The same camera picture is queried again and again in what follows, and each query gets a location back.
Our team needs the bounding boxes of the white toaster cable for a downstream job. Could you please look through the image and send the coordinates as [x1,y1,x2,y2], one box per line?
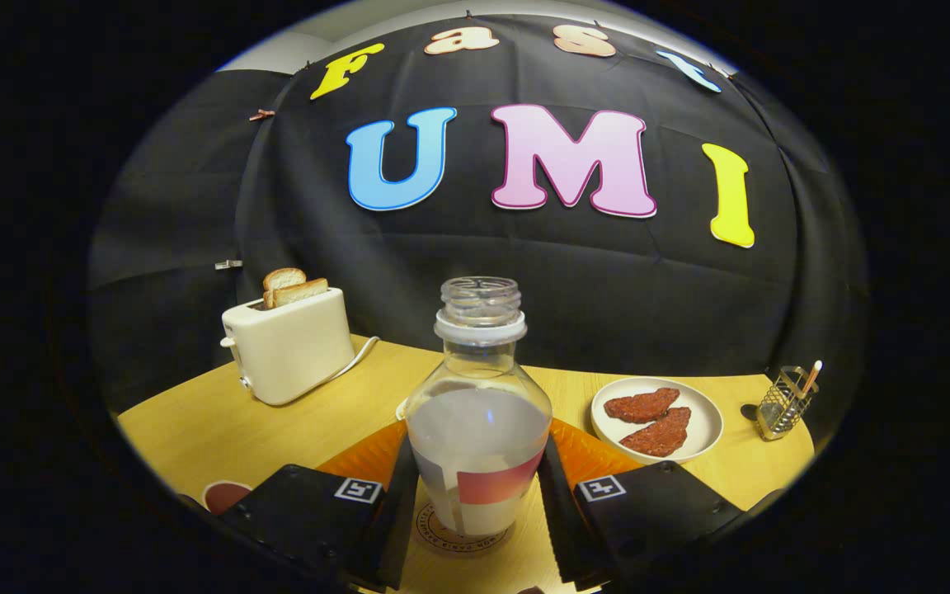
[314,335,381,389]

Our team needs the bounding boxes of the metal wire utensil holder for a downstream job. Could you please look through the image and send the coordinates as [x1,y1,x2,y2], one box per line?
[755,365,820,441]

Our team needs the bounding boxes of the clear plastic juice bottle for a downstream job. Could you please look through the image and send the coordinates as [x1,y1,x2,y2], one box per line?
[405,276,553,539]

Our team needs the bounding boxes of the white round plate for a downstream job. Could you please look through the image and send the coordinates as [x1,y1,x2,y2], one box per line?
[590,376,725,465]

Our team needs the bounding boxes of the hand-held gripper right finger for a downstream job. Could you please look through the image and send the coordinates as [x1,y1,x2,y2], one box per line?
[536,419,744,593]

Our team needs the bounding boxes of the red-brown meat patty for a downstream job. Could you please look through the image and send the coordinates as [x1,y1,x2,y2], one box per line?
[604,387,681,425]
[618,407,692,458]

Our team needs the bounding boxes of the round cork coaster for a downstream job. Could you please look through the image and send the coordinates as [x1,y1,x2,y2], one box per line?
[415,502,509,554]

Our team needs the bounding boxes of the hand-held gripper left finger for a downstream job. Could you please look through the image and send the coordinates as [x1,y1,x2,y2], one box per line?
[219,421,421,593]

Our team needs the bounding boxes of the wooden table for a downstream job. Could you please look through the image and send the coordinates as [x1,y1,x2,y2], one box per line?
[116,334,816,594]

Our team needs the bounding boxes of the toast slice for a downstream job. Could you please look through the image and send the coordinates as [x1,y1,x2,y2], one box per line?
[269,277,330,309]
[262,267,308,308]

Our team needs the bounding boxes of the beige cup with wooden handle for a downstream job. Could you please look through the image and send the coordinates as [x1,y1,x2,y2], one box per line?
[201,480,253,516]

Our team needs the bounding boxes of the white toaster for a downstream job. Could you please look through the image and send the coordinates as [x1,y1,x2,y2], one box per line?
[220,286,356,407]

